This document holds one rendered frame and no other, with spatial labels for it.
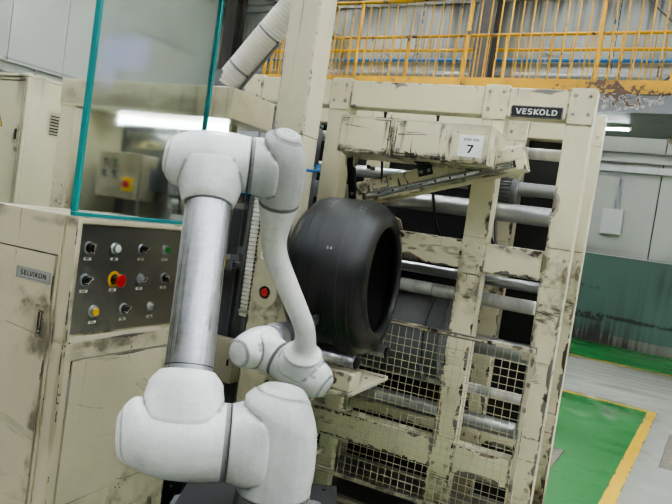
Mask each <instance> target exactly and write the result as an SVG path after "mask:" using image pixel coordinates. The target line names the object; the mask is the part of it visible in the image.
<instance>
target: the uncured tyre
mask: <svg viewBox="0 0 672 504"><path fill-rule="evenodd" d="M325 199H328V200H325ZM335 200H338V201H335ZM360 206H365V207H367V208H369V209H368V210H367V212H366V213H364V212H361V211H357V210H358V209H359V208H360ZM326 244H333V245H334V248H333V251H325V246H326ZM287 251H288V256H289V259H290V262H291V265H292V268H293V270H294V273H295V276H296V278H297V281H298V283H299V286H300V288H301V291H302V293H303V296H304V298H305V301H306V303H307V306H308V309H309V311H310V314H311V316H312V315H315V314H317V315H320V316H319V324H317V325H316V328H315V332H316V345H317V346H319V347H323V348H327V349H332V350H336V351H339V352H343V353H348V354H352V355H364V354H366V353H368V352H369V351H371V350H372V349H374V348H375V347H376V346H378V345H379V344H380V343H381V342H382V340H383V339H384V337H385V335H386V333H387V331H388V329H389V326H390V324H391V321H392V318H393V315H394V311H395V307H396V303H397V299H398V293H399V287H400V280H401V270H402V239H401V232H400V227H399V224H398V221H397V219H396V217H395V216H394V215H393V214H392V212H391V211H390V210H389V209H388V208H387V206H386V205H384V204H382V203H379V202H377V201H372V200H361V199H350V198H339V197H328V198H323V199H320V200H318V201H317V202H315V203H314V204H313V205H312V206H311V207H310V208H309V209H308V210H306V211H305V212H304V213H303V215H302V216H301V217H300V219H299V220H298V222H297V224H296V226H295V228H294V230H293V233H292V235H291V238H290V241H289V244H288V248H287Z"/></svg>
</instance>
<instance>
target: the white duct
mask: <svg viewBox="0 0 672 504"><path fill-rule="evenodd" d="M291 1H292V0H279V1H278V2H277V4H276V5H275V6H274V7H273V8H272V10H271V11H270V12H269V13H268V14H267V16H265V18H264V19H263V20H262V22H260V23H259V24H258V26H257V27H256V28H255V30H254V31H253V32H252V33H251V34H250V35H249V37H248V38H247V39H246V40H245V41H244V43H243V44H242V45H241V46H240V47H239V49H238V50H237V51H236V52H235V53H234V55H233V56H232V57H230V59H229V61H228V62H227V63H226V64H225V65H224V67H223V68H222V69H223V73H222V75H221V77H222V78H223V79H222V78H220V80H219V81H221V83H223V84H225V85H226V86H229V87H235V88H237V89H238V88H239V87H240V86H241V85H242V83H243V82H244V81H245V80H246V79H247V78H246V77H247V76H249V75H250V74H251V73H252V72H253V71H254V70H255V68H256V67H257V66H258V65H259V64H260V63H261V61H262V60H263V59H264V58H265V57H266V56H267V54H268V53H269V52H270V51H271V50H272V49H273V47H274V46H275V45H276V42H277V41H279V42H281V43H282V41H283V40H284V38H285V37H286V36H287V30H288V23H289V15H290V8H291Z"/></svg>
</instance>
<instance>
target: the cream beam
mask: <svg viewBox="0 0 672 504"><path fill-rule="evenodd" d="M460 134H466V135H479V136H484V141H483V148H482V154H481V158H475V157H464V156H457V150H458V144H459V137H460ZM505 139H506V137H505V136H504V135H503V134H502V133H501V132H499V131H498V130H497V129H496V128H495V127H494V126H493V125H486V124H471V123H457V122H443V121H428V120H414V119H400V118H385V117H371V116H357V115H342V117H341V124H340V131H339V138H338V145H337V151H340V152H343V153H353V154H358V155H361V156H362V157H361V158H360V157H359V159H364V160H374V161H384V162H394V163H404V164H414V165H417V164H416V163H414V161H421V162H429V163H430V164H432V165H445V166H455V167H465V168H475V169H486V170H492V169H494V167H495V165H496V159H497V153H498V150H501V149H504V145H505Z"/></svg>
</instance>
